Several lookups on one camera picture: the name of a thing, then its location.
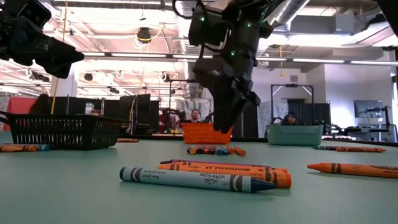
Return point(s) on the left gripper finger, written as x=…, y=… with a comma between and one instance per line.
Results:
x=70, y=53
x=63, y=68

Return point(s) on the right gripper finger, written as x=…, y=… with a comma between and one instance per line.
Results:
x=227, y=112
x=244, y=102

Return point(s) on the white pillar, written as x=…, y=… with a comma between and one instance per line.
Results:
x=63, y=88

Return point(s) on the black curtain panel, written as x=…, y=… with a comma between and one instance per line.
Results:
x=248, y=124

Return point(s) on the person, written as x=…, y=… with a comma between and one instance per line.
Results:
x=195, y=115
x=290, y=119
x=39, y=104

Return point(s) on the orange mesh basket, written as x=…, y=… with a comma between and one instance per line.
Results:
x=192, y=125

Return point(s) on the crumpled white sheet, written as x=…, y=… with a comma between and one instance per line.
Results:
x=186, y=107

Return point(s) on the black mesh basket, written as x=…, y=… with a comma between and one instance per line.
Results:
x=62, y=117

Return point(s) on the red partition panel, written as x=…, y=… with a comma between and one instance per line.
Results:
x=18, y=105

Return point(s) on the teal plastic bin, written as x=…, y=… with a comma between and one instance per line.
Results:
x=293, y=137

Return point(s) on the long ceiling light strip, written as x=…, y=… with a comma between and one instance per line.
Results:
x=140, y=55

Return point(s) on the black partition panels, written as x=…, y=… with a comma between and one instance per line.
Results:
x=143, y=109

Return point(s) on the neighbouring work table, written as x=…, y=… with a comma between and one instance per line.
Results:
x=367, y=133

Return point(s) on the teal table mat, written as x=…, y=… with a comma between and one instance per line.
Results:
x=93, y=202

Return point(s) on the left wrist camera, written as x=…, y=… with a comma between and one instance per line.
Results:
x=34, y=12

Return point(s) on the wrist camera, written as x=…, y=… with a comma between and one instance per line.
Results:
x=205, y=73
x=34, y=12

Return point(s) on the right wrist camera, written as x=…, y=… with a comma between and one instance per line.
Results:
x=205, y=73

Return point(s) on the black frame stand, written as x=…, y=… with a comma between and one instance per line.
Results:
x=292, y=85
x=180, y=81

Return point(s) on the corrugated silver duct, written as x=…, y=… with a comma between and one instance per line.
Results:
x=183, y=40

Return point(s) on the black wall monitor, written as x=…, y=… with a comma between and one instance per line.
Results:
x=368, y=109

